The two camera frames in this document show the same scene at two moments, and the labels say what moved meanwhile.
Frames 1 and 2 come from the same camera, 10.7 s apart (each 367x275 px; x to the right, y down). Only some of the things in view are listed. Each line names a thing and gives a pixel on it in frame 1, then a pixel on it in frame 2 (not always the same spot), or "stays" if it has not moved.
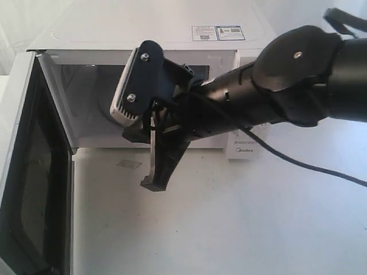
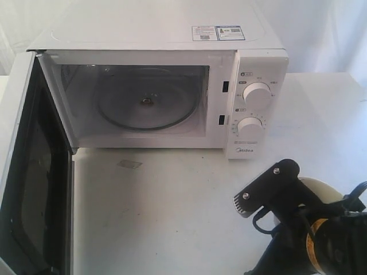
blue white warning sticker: (216, 33) stays
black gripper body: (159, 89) -> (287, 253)
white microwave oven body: (84, 53) stays
